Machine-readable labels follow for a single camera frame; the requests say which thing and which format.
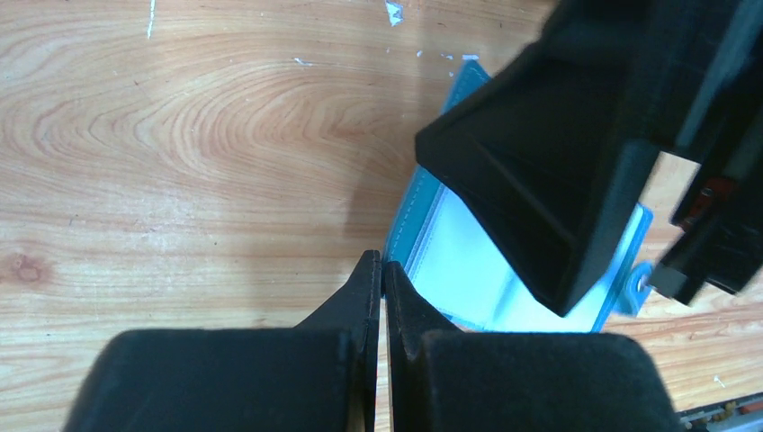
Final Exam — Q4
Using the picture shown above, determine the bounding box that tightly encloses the blue card holder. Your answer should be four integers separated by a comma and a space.
381, 58, 655, 335

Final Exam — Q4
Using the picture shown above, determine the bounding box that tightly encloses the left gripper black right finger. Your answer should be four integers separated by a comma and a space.
384, 262, 681, 431

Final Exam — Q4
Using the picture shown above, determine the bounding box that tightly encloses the small white paper scrap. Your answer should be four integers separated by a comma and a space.
384, 0, 404, 27

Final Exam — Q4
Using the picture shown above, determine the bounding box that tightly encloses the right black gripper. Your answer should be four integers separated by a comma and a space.
415, 1, 762, 316

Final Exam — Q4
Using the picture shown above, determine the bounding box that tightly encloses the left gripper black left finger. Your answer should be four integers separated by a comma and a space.
65, 250, 382, 431

